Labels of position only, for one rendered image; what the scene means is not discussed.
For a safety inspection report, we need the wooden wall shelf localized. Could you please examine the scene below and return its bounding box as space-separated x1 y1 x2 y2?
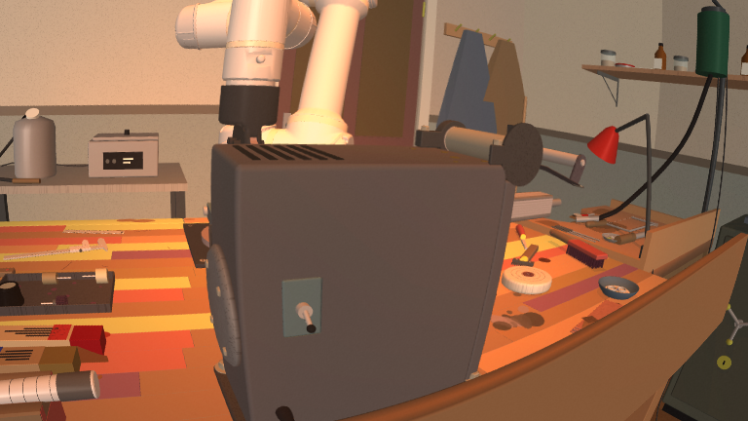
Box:
581 63 748 107

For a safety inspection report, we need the dark brown base plate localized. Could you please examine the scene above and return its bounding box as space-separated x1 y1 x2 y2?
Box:
182 216 212 270

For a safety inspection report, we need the red cardboard box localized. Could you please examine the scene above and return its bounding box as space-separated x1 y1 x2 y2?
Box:
0 324 108 357

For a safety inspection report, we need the grey side table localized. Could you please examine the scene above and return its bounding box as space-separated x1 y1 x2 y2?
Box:
0 162 189 221

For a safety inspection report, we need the wooden tool tray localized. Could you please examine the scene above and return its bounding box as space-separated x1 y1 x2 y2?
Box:
524 206 721 277

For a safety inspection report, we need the black hose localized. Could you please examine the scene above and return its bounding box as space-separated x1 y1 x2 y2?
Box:
597 74 718 222

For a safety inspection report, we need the grey-green switch plate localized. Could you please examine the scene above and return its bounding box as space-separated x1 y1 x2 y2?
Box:
281 277 323 338

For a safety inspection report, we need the dark green canister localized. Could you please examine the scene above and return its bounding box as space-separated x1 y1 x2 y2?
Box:
694 0 731 79

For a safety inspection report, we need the brown apron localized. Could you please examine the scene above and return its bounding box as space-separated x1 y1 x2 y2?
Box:
483 39 528 136

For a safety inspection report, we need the white toggle switch black tip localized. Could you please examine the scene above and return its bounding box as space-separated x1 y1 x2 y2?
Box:
296 301 318 335

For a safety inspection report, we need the white grey tube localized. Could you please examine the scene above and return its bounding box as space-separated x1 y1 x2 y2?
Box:
0 369 102 406

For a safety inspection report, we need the red bristle brush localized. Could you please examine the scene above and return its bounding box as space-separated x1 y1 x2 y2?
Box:
564 237 610 270

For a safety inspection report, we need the black rail tray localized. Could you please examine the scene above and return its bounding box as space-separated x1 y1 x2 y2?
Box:
0 269 117 316

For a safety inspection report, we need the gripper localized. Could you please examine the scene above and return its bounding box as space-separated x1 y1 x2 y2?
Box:
218 85 281 145

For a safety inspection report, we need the dark grey polishing machine housing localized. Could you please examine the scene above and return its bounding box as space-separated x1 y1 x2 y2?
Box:
206 142 516 421

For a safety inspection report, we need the brown cardboard box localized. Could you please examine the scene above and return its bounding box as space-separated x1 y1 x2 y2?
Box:
0 345 82 375

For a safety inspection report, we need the grey control box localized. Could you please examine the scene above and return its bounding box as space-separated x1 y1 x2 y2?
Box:
87 131 161 179

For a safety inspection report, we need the grey round side wheel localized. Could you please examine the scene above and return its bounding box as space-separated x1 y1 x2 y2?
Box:
205 244 243 367

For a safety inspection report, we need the grey metal urn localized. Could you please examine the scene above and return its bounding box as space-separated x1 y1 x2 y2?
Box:
12 107 58 180

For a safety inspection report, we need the blue apron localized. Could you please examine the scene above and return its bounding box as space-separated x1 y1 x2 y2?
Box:
436 28 499 134

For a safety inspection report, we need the long silver flute section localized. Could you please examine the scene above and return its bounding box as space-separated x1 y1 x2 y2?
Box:
2 237 111 263

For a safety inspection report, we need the wooden peg rail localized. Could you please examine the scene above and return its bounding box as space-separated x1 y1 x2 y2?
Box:
443 22 515 49

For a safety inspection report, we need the yellow valve handle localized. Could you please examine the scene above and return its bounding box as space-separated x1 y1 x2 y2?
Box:
716 302 748 371

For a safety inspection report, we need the red desk lamp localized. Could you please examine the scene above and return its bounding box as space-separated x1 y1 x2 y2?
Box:
586 113 654 236

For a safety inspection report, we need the grey upright pole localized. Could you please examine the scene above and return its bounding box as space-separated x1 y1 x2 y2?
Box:
700 75 727 215

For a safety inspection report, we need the grey wooden box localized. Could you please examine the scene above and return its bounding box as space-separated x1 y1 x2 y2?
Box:
510 190 563 223

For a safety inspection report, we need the dark brown door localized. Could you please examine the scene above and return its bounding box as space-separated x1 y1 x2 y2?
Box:
277 0 440 148

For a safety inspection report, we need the blue shallow dish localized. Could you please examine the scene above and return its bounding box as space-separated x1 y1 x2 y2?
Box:
597 275 641 301

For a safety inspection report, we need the dark green cabinet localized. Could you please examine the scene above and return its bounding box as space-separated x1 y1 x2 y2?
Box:
662 214 748 421

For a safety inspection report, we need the dark round mop disc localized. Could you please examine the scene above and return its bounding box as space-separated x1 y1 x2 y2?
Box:
502 122 545 188

